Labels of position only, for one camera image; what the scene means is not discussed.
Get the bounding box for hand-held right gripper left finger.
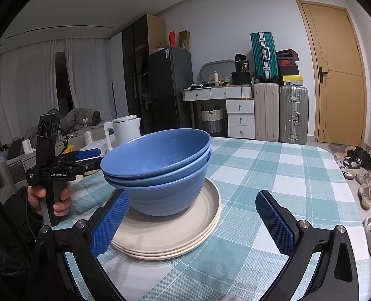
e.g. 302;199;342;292
29;190;131;301

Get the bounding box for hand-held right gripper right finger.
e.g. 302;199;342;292
255;190;359;301

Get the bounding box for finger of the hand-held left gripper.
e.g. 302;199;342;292
59;149;102;164
68;158;103;177

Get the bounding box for beige plate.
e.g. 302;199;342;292
110;177;221;248
112;219;220;261
110;213;221;254

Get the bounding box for light blue bowl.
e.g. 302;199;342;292
105;150;212;188

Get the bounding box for dark blue bowl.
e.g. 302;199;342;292
100;128;212;180

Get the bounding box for person's left forearm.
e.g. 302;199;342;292
0;191;45;301

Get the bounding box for person's left hand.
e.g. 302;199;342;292
27;183;72;217

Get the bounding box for clear plastic bag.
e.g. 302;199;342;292
80;139;114;160

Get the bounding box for clear plastic bottle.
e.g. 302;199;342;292
82;118;93;145

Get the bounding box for grey jacket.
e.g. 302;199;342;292
13;108;102;141

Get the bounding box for white electric kettle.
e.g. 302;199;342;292
103;115;141;152

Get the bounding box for white curtains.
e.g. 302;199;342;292
0;38;111;138

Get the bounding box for white tall cabinet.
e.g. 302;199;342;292
106;32;125;123

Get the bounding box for group of loose sneakers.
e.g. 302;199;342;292
332;146;371;258

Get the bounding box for dark grey refrigerator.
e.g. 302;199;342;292
148;46;195;134

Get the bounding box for silver suitcase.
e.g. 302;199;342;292
279;85;309;145

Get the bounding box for white desk with drawers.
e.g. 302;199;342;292
182;85;255;139

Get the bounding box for beige suitcase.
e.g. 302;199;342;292
254;82;280;141

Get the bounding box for woven laundry basket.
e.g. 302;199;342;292
200;107;225;133

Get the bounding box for wooden door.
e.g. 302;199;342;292
296;0;368;147

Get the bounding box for yellow shoe box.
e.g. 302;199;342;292
281;74;304;86

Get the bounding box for brown cardboard box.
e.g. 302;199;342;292
178;30;190;51

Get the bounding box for black round box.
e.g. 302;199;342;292
231;71;252;85

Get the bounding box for plain black shoe box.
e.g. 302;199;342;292
279;65;300;76

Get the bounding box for oval grey mirror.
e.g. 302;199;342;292
199;59;236;84

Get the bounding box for black printed bag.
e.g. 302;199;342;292
234;54;251;73

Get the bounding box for teal suitcase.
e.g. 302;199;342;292
250;31;280;84

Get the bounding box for dark lidded shoe box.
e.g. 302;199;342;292
276;48;299;59

